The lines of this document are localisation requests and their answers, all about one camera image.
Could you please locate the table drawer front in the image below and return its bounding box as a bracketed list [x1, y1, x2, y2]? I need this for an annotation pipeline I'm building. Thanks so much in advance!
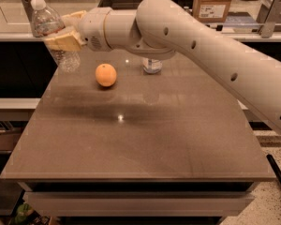
[24, 192, 254, 217]

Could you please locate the right metal bracket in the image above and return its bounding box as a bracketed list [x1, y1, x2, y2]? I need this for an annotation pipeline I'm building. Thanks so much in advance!
[259, 0, 281, 38]

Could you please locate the black rod on floor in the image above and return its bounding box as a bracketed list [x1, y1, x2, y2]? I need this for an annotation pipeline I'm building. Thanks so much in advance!
[266, 154, 281, 186]

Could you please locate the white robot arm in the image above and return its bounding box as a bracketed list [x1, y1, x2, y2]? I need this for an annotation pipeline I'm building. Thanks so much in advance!
[44, 0, 281, 135]

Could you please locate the orange fruit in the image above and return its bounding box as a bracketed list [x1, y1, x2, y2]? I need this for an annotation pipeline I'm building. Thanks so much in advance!
[96, 64, 117, 87]

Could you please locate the green object under table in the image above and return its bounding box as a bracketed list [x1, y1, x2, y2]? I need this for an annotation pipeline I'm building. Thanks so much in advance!
[14, 203, 34, 225]

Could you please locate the blue label water bottle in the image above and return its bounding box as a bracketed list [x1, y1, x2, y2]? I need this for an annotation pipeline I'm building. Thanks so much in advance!
[142, 58, 162, 74]

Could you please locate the cardboard box with label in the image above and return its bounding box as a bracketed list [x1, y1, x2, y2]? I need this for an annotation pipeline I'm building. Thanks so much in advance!
[192, 0, 231, 23]

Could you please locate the clear ribbed water bottle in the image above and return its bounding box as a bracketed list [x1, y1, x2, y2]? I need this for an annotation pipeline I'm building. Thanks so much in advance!
[30, 0, 81, 72]

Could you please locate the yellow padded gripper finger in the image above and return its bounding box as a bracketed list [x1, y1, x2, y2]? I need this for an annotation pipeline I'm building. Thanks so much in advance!
[43, 26, 85, 52]
[62, 10, 86, 27]

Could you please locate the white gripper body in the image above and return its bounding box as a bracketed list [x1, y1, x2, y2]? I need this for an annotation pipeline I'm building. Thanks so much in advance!
[78, 7, 111, 52]

